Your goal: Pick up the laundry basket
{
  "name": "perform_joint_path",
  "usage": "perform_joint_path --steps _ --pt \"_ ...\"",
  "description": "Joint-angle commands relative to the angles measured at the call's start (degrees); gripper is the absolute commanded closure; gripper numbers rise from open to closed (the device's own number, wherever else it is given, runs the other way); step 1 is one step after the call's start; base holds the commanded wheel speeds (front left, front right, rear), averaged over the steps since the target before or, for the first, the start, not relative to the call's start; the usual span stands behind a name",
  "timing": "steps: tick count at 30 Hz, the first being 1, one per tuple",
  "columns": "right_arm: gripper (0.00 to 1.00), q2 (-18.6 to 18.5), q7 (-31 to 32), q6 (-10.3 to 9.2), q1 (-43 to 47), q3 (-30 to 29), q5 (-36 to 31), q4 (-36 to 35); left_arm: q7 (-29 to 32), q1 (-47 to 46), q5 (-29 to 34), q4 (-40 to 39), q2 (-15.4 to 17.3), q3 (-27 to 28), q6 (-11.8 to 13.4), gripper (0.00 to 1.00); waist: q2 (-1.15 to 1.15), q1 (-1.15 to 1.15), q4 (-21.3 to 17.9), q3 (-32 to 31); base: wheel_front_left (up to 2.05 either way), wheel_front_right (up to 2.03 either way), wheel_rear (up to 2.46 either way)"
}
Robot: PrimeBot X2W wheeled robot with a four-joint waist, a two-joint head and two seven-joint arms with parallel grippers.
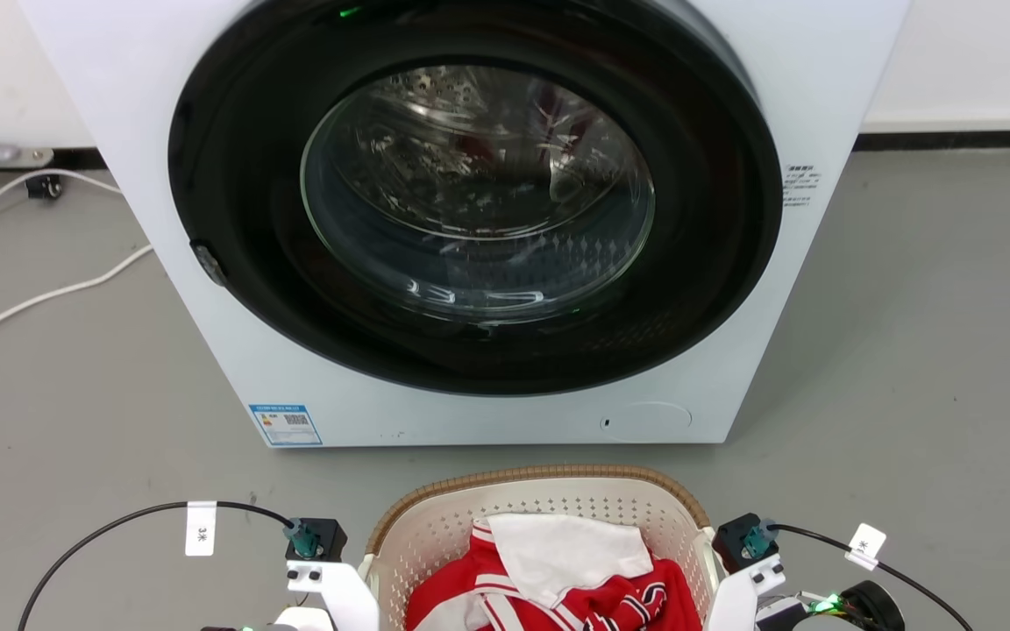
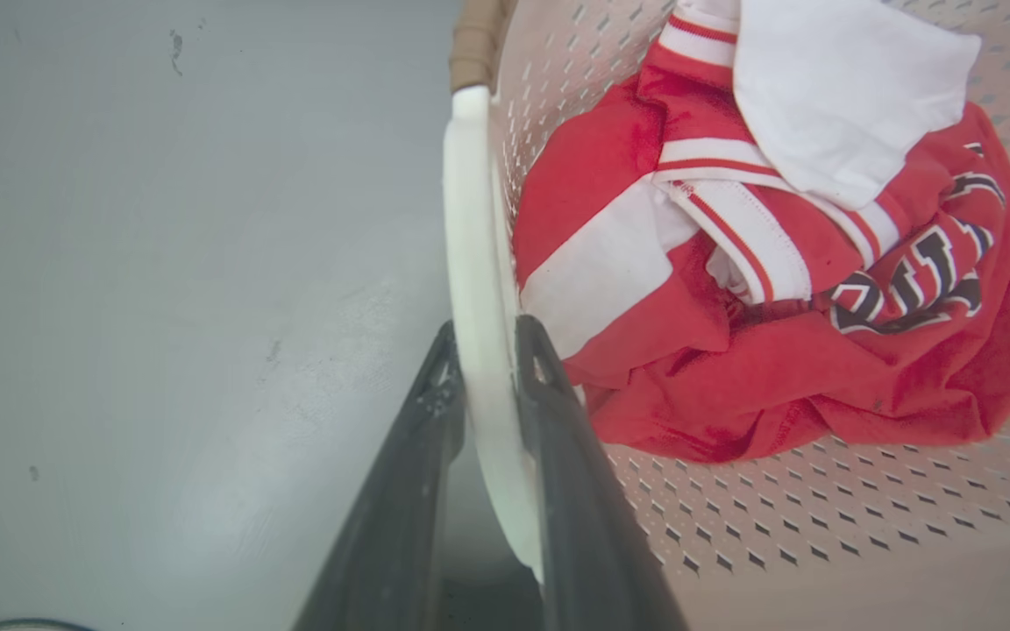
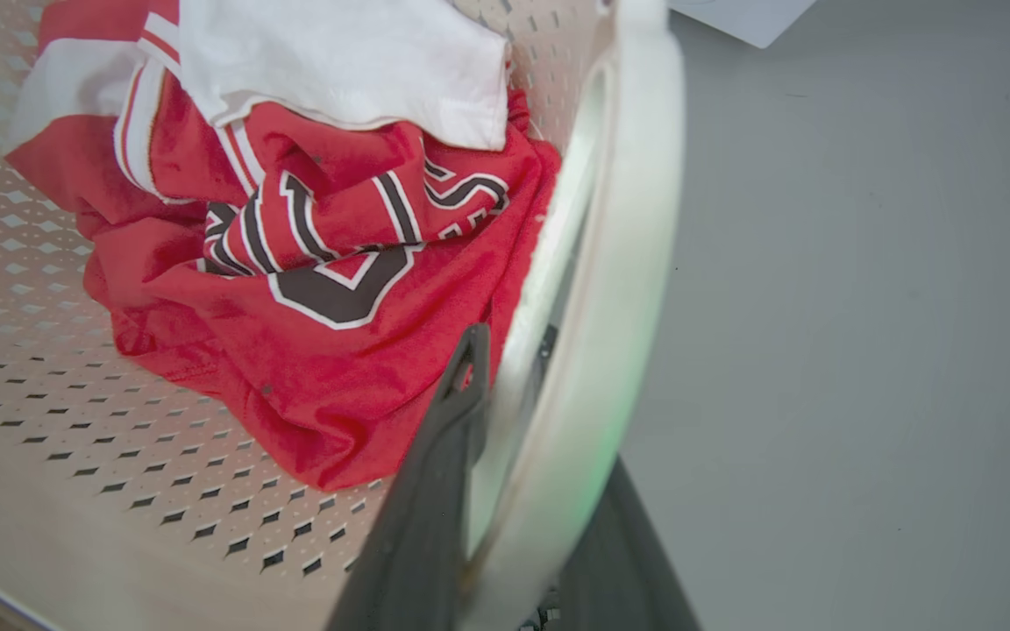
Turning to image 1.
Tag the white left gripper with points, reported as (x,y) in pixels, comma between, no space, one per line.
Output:
(347,596)

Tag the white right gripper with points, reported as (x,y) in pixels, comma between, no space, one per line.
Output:
(733,605)

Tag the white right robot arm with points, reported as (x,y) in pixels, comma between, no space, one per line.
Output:
(873,609)

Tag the white plastic laundry basket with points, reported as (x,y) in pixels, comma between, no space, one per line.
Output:
(558,492)

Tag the red white striped garment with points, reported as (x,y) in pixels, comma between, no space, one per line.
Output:
(672,605)

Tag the blue energy label sticker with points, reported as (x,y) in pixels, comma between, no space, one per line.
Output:
(286,424)

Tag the white front-load washing machine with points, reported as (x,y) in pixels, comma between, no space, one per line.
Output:
(514,421)

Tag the black round washer door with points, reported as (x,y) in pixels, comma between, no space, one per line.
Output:
(251,263)

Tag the grey washer door latch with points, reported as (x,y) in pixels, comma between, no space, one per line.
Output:
(209,264)

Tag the white text sticker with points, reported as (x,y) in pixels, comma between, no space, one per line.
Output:
(800,185)

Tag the small black floor plug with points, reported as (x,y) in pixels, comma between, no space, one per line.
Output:
(45,186)

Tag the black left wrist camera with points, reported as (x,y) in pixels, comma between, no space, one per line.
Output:
(330,535)

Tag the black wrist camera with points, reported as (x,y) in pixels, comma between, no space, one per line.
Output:
(733,539)
(330,535)

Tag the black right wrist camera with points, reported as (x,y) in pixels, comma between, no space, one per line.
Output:
(733,539)

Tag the black wall baseboard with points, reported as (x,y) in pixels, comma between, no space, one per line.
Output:
(961,139)

